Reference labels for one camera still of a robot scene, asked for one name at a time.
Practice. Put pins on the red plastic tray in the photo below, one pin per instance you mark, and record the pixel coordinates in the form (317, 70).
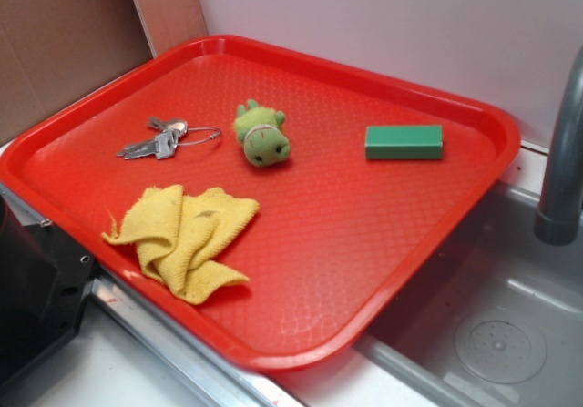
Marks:
(337, 234)

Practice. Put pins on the grey plastic sink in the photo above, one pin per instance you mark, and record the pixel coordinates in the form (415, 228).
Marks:
(493, 318)

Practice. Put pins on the grey faucet spout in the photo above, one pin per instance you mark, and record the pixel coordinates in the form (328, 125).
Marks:
(560, 205)

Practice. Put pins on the green rectangular block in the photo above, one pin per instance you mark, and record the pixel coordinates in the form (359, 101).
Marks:
(423, 142)

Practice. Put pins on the yellow cloth rag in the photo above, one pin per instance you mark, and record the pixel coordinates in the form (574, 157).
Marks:
(178, 236)

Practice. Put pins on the long silver key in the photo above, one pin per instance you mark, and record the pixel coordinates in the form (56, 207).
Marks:
(161, 146)

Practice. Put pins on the brown cardboard panel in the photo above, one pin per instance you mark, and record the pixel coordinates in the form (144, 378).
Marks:
(53, 52)

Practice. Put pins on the short silver key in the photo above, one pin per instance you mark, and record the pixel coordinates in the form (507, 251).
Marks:
(181, 126)

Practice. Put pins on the green plush toy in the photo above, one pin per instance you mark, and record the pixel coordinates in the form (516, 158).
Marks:
(259, 131)

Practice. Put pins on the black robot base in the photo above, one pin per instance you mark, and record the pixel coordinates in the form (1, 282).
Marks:
(45, 280)

